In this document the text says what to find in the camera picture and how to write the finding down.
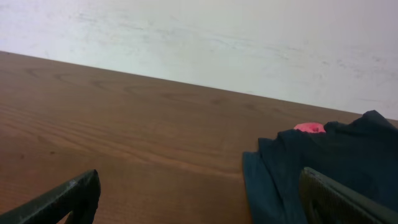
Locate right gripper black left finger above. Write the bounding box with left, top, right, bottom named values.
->
left=1, top=169, right=101, bottom=224

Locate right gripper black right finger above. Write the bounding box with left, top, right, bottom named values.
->
left=299, top=167, right=397, bottom=224

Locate dark navy clothes pile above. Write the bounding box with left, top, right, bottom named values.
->
left=243, top=111, right=397, bottom=223

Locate red garment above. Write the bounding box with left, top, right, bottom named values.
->
left=294, top=123, right=326, bottom=133

